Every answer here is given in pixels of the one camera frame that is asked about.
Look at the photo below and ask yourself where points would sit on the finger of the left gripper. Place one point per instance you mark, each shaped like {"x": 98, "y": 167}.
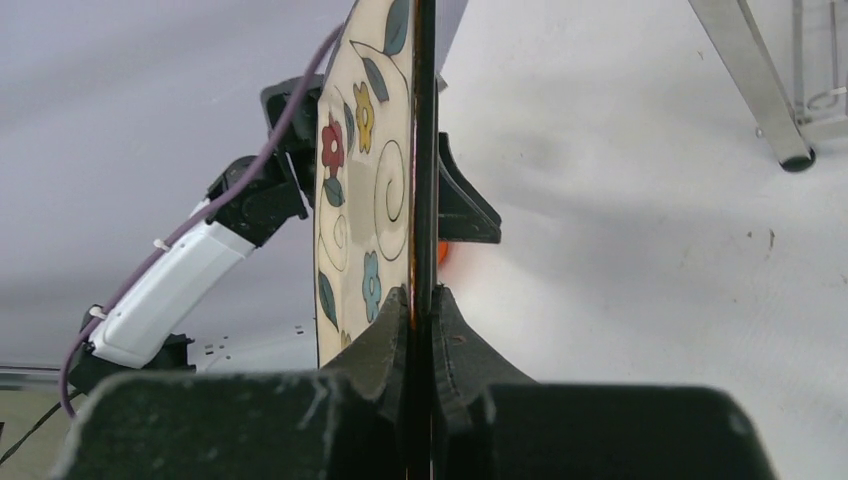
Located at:
{"x": 464, "y": 215}

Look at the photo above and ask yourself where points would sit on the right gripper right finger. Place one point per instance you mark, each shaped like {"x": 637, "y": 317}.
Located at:
{"x": 492, "y": 421}

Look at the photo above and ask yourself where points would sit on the square floral plate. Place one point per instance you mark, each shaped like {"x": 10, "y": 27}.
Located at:
{"x": 375, "y": 208}

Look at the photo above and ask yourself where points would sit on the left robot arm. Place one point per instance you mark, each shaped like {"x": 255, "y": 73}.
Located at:
{"x": 135, "y": 331}

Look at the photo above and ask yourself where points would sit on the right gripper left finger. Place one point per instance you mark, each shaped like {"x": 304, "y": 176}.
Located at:
{"x": 339, "y": 422}

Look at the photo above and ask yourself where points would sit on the orange plastic bowl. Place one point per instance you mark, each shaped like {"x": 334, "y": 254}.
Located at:
{"x": 443, "y": 252}

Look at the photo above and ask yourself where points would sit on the steel two-tier dish rack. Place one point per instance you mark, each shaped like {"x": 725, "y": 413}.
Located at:
{"x": 783, "y": 121}

